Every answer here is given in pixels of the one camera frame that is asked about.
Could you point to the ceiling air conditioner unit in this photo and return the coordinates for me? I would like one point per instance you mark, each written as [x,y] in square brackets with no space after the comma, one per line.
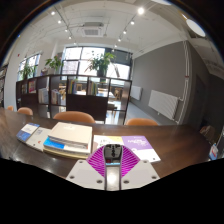
[91,30]

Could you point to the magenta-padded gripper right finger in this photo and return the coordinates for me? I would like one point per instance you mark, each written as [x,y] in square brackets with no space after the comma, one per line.
[140,173]

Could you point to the large green potted plant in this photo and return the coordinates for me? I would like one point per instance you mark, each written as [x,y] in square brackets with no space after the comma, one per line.
[100,63]

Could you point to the dark wooden shelf unit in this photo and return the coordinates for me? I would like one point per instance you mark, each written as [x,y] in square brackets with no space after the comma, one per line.
[86,105]

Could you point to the yellow blue illustrated booklet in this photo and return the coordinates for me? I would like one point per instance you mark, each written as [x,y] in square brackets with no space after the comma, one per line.
[101,140]

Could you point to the medium green potted plant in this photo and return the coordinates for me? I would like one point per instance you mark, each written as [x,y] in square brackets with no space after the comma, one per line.
[54,63]

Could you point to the narrow side window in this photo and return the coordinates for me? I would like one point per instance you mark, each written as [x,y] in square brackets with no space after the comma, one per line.
[31,60]

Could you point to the round white ceiling lamp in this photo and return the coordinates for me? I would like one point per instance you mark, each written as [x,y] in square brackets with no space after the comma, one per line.
[195,27]

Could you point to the blue cover book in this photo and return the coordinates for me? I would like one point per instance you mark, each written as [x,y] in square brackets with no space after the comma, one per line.
[27,131]

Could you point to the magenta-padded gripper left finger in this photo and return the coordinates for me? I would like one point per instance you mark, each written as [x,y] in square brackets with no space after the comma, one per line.
[85,173]

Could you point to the dark grey door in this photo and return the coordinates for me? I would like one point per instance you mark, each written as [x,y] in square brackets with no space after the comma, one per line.
[200,103]

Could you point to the blue white card stand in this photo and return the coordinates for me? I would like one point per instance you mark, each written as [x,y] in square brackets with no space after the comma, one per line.
[213,152]

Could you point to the purple white booklet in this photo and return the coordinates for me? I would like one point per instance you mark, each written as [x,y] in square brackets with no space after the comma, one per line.
[141,146]

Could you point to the small white wall radiator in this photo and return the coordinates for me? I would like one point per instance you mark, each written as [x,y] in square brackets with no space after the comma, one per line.
[136,92]

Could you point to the white thin booklet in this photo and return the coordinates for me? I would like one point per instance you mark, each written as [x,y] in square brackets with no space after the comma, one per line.
[38,138]

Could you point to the brown chair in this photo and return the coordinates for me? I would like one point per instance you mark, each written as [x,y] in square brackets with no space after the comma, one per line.
[208,133]

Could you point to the large white wall radiator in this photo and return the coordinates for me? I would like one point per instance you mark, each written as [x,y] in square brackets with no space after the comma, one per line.
[163,104]

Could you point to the white wall pipes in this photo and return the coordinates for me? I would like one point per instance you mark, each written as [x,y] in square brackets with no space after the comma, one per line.
[185,83]

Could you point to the tall bookshelf with books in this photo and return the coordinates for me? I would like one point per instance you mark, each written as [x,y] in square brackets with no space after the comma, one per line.
[2,86]

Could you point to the ceiling spot lights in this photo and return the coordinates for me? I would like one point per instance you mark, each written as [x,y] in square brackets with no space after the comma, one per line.
[140,11]

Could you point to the thick white book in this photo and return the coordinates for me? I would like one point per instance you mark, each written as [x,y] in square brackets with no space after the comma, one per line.
[71,133]

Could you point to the small black grey charger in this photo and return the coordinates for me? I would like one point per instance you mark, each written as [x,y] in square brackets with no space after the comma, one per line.
[112,160]

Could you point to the wide black-framed window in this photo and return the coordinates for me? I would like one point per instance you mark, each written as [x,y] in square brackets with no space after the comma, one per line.
[75,55]

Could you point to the small green potted plant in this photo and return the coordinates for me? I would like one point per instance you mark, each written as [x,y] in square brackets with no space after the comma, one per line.
[27,71]

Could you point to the orange chairs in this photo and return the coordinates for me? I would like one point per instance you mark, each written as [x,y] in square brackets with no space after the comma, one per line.
[74,116]

